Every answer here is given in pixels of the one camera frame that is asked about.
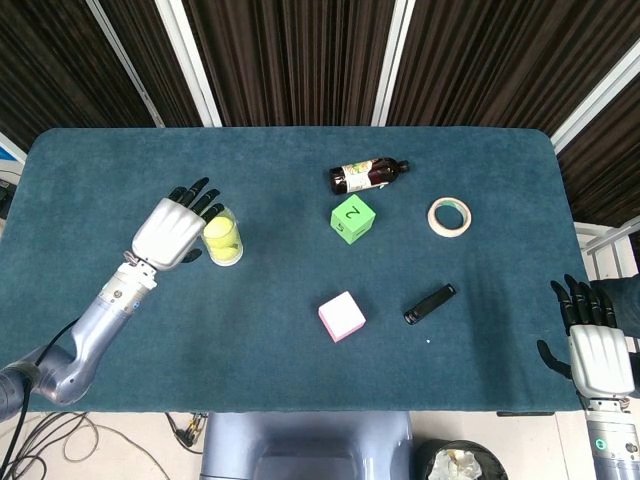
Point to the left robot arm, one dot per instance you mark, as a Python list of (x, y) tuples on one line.
[(90, 340)]

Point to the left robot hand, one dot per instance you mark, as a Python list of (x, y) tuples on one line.
[(165, 235)]

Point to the brown glass bottle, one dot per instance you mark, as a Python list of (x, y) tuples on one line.
[(367, 175)]

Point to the wide white frame post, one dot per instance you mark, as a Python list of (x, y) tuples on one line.
[(187, 60), (395, 60), (595, 100)]

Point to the blue felt table cover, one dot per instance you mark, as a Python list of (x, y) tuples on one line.
[(250, 350)]

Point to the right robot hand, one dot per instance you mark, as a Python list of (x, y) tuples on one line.
[(600, 357)]

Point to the white metal rack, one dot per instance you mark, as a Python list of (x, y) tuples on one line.
[(605, 240)]

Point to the black rectangular bar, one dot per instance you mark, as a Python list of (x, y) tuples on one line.
[(430, 303)]

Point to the black trash bin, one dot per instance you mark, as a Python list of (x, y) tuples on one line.
[(460, 462)]

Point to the beige masking tape roll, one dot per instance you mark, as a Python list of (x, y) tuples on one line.
[(434, 220)]

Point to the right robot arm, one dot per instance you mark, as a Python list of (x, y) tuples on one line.
[(612, 440)]

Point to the clear plastic cup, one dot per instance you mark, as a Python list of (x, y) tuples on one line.
[(227, 240)]

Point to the dark brown curtain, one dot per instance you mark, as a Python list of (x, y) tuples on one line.
[(300, 60)]

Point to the thin white frame post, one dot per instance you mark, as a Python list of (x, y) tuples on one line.
[(125, 65)]

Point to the pink white foam cube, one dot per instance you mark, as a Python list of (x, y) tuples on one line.
[(342, 317)]

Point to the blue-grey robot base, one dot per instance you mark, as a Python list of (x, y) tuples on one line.
[(305, 445)]

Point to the green number cube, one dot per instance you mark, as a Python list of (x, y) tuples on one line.
[(352, 220)]

